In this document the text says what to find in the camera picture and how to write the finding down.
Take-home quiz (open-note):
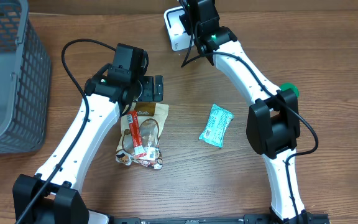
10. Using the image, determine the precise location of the dried food snack bag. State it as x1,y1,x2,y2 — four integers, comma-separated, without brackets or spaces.
116,103,169,170

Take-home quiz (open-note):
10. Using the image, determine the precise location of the teal wet wipes pack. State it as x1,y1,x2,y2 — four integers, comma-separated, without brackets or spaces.
199,104,234,148

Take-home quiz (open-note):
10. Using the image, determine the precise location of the green lid glass jar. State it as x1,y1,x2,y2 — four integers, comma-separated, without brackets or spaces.
280,83,300,98

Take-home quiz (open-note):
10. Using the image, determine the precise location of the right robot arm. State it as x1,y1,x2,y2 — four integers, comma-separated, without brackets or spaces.
174,1,309,223

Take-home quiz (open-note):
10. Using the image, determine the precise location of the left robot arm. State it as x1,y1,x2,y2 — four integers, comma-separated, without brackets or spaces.
12,44,163,223

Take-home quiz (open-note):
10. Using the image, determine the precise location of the white barcode scanner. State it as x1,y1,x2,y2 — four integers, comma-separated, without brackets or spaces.
163,6,190,52

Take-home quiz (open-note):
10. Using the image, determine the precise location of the grey plastic mesh basket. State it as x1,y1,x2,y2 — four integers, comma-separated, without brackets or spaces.
0,0,52,154

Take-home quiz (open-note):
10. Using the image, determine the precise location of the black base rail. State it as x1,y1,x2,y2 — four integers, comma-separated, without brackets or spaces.
110,212,331,224

